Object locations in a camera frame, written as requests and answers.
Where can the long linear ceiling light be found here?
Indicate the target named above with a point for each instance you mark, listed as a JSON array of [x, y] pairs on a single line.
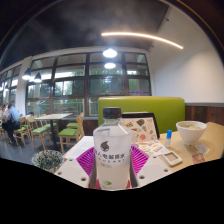
[[143, 35]]

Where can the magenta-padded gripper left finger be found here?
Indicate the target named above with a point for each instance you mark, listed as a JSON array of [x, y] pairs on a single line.
[[71, 170]]

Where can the small white handheld device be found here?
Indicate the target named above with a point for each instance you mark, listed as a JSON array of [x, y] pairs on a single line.
[[171, 158]]

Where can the white ceramic bowl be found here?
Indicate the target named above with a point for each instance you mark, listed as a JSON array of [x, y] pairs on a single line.
[[191, 131]]

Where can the person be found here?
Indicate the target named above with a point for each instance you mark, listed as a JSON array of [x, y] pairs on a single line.
[[13, 118], [2, 112]]

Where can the wooden dining table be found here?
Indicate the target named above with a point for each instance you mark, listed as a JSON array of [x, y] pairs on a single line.
[[53, 116]]

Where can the small blue-capped tube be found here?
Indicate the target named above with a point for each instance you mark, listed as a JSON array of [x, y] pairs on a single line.
[[168, 138]]

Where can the clear black-capped drink bottle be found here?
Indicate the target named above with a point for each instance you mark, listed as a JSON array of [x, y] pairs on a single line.
[[111, 156]]

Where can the small reddish paper packet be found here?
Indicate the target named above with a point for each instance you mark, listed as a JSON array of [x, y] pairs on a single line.
[[198, 158]]

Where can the speckled ceramic mug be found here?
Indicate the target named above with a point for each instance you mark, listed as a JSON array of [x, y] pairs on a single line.
[[48, 160]]

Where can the white paper napkin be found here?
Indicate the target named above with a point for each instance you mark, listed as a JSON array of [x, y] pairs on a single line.
[[202, 148]]

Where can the open white paper book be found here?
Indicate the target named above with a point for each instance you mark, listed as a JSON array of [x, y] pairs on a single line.
[[80, 146]]

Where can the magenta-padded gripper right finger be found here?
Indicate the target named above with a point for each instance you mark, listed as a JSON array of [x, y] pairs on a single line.
[[153, 170]]

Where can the printed picture leaflet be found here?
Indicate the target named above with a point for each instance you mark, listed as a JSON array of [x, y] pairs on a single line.
[[151, 147]]

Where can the green upholstered bench back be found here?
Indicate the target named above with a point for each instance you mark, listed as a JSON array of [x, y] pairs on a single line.
[[166, 110]]

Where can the group of green-seated wooden chairs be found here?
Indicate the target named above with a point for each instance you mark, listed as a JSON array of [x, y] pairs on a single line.
[[68, 131]]

